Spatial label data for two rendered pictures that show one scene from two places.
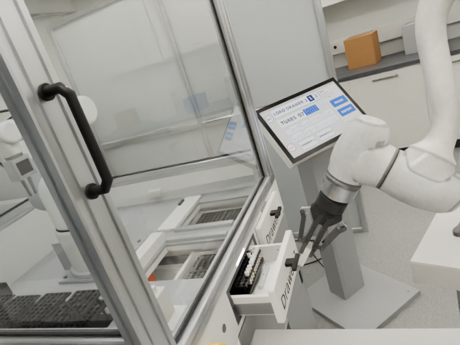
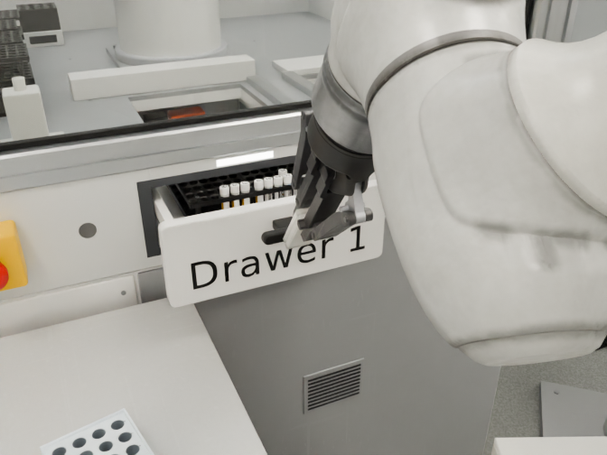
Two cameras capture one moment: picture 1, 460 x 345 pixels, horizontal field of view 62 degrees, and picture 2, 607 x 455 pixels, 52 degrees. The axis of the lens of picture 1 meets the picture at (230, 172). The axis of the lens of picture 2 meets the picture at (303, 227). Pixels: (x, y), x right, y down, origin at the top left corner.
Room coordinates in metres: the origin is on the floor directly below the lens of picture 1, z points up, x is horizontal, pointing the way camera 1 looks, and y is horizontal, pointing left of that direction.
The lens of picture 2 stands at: (0.47, -0.53, 1.26)
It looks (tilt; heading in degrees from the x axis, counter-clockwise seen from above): 29 degrees down; 42
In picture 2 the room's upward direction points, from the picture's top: straight up
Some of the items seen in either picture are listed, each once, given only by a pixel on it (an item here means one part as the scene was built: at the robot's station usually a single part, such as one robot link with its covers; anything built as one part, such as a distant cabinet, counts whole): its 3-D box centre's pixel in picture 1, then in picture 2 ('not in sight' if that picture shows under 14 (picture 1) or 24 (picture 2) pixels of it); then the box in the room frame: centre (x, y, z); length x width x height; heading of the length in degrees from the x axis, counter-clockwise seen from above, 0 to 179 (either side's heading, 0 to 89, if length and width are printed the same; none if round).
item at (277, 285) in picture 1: (285, 272); (280, 240); (0.94, -0.06, 0.87); 0.29 x 0.02 x 0.11; 156
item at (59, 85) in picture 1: (81, 141); not in sight; (0.58, 0.20, 1.45); 0.05 x 0.03 x 0.19; 66
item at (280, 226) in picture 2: (291, 262); (288, 227); (0.92, -0.09, 0.91); 0.07 x 0.04 x 0.01; 156
